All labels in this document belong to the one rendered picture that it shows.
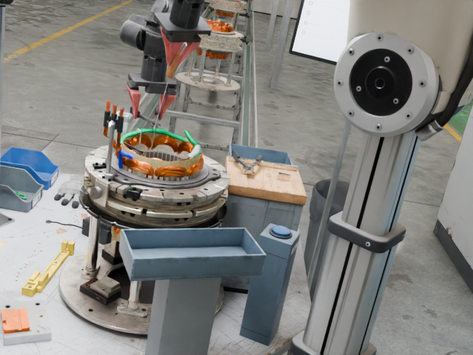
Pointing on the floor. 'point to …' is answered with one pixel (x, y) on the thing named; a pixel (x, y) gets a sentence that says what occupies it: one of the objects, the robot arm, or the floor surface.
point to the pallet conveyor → (242, 109)
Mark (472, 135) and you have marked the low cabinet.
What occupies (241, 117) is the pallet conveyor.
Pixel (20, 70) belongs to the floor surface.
